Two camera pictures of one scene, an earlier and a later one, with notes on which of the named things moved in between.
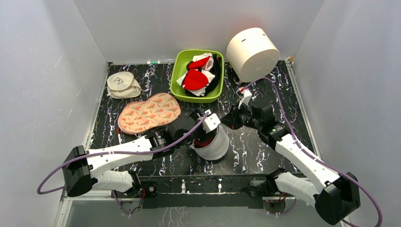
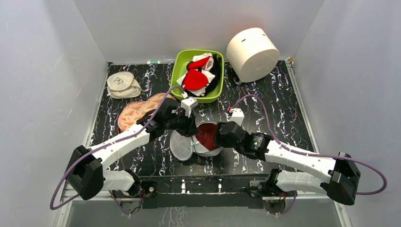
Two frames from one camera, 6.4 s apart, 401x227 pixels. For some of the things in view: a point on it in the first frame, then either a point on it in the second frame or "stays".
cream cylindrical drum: [251, 54] stays
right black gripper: [231, 119] to [223, 131]
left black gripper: [196, 116] to [189, 129]
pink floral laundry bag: [137, 117] stays
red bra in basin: [193, 79] stays
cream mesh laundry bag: [122, 84] stays
